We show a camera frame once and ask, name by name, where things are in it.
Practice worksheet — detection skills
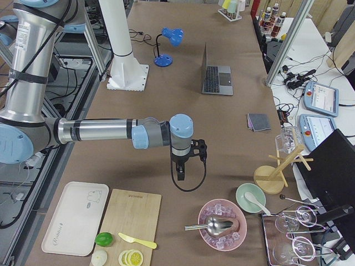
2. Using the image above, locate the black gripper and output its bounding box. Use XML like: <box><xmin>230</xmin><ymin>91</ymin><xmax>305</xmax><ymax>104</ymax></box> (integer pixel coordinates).
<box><xmin>171</xmin><ymin>154</ymin><xmax>187</xmax><ymax>181</ymax></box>

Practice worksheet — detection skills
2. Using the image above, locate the grey laptop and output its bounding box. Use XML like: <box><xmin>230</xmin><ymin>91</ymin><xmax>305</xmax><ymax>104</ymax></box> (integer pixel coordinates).
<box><xmin>201</xmin><ymin>43</ymin><xmax>234</xmax><ymax>96</ymax></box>

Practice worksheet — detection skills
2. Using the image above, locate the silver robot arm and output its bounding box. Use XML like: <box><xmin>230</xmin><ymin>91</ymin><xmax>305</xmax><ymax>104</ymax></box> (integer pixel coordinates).
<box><xmin>1</xmin><ymin>1</ymin><xmax>194</xmax><ymax>180</ymax></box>

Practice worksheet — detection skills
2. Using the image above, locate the pink bowl with ice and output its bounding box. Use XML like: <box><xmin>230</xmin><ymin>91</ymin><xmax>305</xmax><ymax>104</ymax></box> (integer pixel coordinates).
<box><xmin>197</xmin><ymin>199</ymin><xmax>247</xmax><ymax>252</ymax></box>

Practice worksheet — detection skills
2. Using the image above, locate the wooden cutting board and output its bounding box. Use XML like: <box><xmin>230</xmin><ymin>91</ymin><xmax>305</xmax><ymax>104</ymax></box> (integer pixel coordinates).
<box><xmin>94</xmin><ymin>189</ymin><xmax>161</xmax><ymax>265</ymax></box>

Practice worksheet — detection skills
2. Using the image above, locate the metal scoop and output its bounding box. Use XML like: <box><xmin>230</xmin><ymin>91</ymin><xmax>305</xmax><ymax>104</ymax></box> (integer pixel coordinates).
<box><xmin>184</xmin><ymin>216</ymin><xmax>240</xmax><ymax>237</ymax></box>

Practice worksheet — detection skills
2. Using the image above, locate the green bowl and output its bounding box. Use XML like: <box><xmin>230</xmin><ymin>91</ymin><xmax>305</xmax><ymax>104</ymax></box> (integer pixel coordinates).
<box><xmin>235</xmin><ymin>183</ymin><xmax>266</xmax><ymax>213</ymax></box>

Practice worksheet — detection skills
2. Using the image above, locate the white ceramic spoon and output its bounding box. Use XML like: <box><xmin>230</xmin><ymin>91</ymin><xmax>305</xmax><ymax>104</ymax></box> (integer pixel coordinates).
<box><xmin>244</xmin><ymin>192</ymin><xmax>271</xmax><ymax>216</ymax></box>

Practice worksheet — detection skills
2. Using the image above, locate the yellow plastic knife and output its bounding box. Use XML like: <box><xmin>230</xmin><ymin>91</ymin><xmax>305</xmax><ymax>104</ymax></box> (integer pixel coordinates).
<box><xmin>118</xmin><ymin>232</ymin><xmax>158</xmax><ymax>249</ymax></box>

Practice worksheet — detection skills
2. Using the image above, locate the grey folded cloth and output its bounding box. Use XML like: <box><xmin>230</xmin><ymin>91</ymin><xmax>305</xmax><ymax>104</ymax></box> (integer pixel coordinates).
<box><xmin>246</xmin><ymin>113</ymin><xmax>271</xmax><ymax>132</ymax></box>

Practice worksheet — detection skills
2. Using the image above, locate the wooden cup stand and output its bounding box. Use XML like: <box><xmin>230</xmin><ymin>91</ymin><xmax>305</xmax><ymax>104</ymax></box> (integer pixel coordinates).
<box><xmin>253</xmin><ymin>144</ymin><xmax>314</xmax><ymax>195</ymax></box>

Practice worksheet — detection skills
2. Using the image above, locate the sliced lemon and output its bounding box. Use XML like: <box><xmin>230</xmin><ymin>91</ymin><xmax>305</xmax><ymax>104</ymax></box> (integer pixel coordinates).
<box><xmin>118</xmin><ymin>249</ymin><xmax>144</xmax><ymax>266</ymax></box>

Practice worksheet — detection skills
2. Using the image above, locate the green lime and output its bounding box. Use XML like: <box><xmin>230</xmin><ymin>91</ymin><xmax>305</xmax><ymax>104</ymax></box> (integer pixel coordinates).
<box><xmin>95</xmin><ymin>232</ymin><xmax>113</xmax><ymax>247</ymax></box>

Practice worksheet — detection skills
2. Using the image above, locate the clear glass mug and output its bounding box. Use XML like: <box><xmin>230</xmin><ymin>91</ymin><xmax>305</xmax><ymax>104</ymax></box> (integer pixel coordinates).
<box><xmin>275</xmin><ymin>126</ymin><xmax>304</xmax><ymax>154</ymax></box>

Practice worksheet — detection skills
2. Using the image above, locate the white onion half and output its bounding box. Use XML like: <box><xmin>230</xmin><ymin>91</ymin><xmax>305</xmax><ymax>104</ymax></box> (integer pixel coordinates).
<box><xmin>91</xmin><ymin>250</ymin><xmax>108</xmax><ymax>266</ymax></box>

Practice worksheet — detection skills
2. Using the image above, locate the white plastic tray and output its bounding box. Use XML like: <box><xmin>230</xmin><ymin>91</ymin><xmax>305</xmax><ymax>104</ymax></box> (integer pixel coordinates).
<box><xmin>41</xmin><ymin>181</ymin><xmax>109</xmax><ymax>257</ymax></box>

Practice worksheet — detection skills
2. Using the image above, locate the blue desk lamp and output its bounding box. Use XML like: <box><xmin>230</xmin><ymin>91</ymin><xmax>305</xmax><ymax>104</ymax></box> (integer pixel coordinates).
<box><xmin>154</xmin><ymin>27</ymin><xmax>184</xmax><ymax>67</ymax></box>

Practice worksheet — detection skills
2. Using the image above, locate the black glass rack tray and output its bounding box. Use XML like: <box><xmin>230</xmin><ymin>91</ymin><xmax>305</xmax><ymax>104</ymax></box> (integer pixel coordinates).
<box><xmin>261</xmin><ymin>212</ymin><xmax>326</xmax><ymax>265</ymax></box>

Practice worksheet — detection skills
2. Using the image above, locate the upper wine glass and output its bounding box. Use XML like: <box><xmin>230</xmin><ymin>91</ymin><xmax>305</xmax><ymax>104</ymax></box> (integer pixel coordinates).
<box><xmin>275</xmin><ymin>206</ymin><xmax>317</xmax><ymax>234</ymax></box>

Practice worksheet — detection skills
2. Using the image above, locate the wine glass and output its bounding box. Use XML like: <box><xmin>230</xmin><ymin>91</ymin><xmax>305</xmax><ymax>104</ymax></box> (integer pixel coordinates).
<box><xmin>275</xmin><ymin>206</ymin><xmax>317</xmax><ymax>234</ymax></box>
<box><xmin>272</xmin><ymin>236</ymin><xmax>316</xmax><ymax>265</ymax></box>

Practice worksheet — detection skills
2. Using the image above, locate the lower teach pendant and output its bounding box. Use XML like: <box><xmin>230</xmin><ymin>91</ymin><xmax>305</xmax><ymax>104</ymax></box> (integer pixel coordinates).
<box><xmin>298</xmin><ymin>114</ymin><xmax>337</xmax><ymax>151</ymax></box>

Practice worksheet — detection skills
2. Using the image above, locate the teach pendant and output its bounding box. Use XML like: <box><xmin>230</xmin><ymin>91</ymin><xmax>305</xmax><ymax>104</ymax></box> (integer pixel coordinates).
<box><xmin>298</xmin><ymin>114</ymin><xmax>337</xmax><ymax>151</ymax></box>
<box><xmin>303</xmin><ymin>81</ymin><xmax>339</xmax><ymax>117</ymax></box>

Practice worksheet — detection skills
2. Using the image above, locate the lower wine glass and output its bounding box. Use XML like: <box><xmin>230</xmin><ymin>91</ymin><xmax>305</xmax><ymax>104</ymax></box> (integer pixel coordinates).
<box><xmin>272</xmin><ymin>236</ymin><xmax>316</xmax><ymax>265</ymax></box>

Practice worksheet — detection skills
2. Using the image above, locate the black monitor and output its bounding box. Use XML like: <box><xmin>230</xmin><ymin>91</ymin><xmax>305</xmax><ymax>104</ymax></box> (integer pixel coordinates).
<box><xmin>295</xmin><ymin>129</ymin><xmax>354</xmax><ymax>209</ymax></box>

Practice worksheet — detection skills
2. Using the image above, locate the upper teach pendant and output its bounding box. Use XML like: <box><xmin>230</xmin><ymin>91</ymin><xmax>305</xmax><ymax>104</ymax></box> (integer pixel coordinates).
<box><xmin>303</xmin><ymin>81</ymin><xmax>339</xmax><ymax>117</ymax></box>

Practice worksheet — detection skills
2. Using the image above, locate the white cup rack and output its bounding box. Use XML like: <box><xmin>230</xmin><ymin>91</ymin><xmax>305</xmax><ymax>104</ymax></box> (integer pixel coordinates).
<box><xmin>217</xmin><ymin>0</ymin><xmax>246</xmax><ymax>22</ymax></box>

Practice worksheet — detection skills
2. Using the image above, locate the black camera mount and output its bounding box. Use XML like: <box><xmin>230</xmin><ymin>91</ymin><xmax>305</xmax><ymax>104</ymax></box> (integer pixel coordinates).
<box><xmin>190</xmin><ymin>139</ymin><xmax>207</xmax><ymax>162</ymax></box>

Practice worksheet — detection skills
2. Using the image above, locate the white pedestal column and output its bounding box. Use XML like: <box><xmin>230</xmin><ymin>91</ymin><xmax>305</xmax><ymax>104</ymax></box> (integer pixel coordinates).
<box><xmin>99</xmin><ymin>0</ymin><xmax>149</xmax><ymax>91</ymax></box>

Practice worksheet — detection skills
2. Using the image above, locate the aluminium frame post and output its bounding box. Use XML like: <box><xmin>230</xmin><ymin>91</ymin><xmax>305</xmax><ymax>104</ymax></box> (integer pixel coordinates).
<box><xmin>265</xmin><ymin>0</ymin><xmax>314</xmax><ymax>88</ymax></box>

